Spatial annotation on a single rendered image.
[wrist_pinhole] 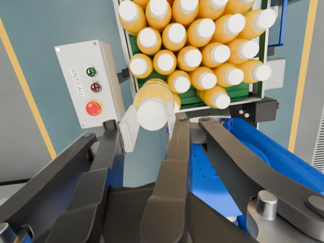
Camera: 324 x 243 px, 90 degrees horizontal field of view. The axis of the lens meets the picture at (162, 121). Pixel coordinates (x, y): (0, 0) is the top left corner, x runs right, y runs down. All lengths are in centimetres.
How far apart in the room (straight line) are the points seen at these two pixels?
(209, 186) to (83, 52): 41
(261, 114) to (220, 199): 33
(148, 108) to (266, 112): 48
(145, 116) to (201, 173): 27
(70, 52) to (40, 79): 140
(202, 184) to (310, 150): 202
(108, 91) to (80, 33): 125
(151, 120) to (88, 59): 27
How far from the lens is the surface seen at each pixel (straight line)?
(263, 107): 61
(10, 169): 245
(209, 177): 43
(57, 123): 188
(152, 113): 20
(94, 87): 42
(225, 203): 41
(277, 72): 78
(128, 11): 44
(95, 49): 42
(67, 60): 45
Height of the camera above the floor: 150
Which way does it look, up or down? 70 degrees down
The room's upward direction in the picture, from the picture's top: 177 degrees clockwise
